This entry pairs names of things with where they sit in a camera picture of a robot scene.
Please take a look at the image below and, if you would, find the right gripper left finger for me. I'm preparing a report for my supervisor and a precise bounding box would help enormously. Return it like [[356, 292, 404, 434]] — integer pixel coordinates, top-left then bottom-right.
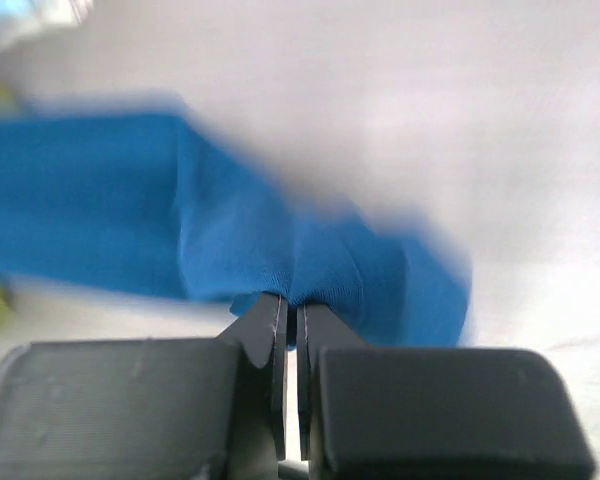
[[0, 294, 288, 479]]

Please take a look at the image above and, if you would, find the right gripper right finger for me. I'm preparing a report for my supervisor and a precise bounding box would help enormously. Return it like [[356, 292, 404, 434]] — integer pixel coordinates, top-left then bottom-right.
[[296, 305, 596, 479]]

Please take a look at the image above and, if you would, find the blue mickey t shirt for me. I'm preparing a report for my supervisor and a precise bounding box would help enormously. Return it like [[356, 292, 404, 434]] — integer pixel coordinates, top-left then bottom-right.
[[0, 111, 470, 347]]

